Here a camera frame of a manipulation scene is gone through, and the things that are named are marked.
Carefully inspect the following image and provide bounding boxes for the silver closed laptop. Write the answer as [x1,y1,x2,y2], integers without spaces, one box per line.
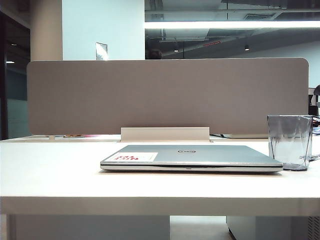
[100,144,284,173]

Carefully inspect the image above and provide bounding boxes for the beige fabric desk partition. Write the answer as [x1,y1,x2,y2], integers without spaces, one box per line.
[26,57,310,136]

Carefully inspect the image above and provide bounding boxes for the white sticker with red letters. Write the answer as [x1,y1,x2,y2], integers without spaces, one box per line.
[111,151,159,162]

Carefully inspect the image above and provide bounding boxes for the dark-haired person head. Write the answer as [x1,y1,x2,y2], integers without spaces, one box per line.
[147,48,163,61]

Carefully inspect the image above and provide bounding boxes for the pink and orange papers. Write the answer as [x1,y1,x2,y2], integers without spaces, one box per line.
[54,134,101,139]

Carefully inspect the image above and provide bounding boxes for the flat white device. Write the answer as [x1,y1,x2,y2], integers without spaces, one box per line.
[224,133,269,139]

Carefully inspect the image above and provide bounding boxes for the long white ceiling light strip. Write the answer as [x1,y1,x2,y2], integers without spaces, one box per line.
[144,20,320,30]

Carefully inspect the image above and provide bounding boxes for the white desk support panel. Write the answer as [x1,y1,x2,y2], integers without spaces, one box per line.
[6,214,171,240]

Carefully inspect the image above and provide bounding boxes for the black office chair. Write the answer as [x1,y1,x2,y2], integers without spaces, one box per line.
[308,84,320,117]

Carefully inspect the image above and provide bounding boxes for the blue clutter pile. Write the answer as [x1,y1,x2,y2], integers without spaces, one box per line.
[311,119,320,137]

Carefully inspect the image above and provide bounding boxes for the framed wall notice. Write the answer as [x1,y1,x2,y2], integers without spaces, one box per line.
[95,41,109,61]

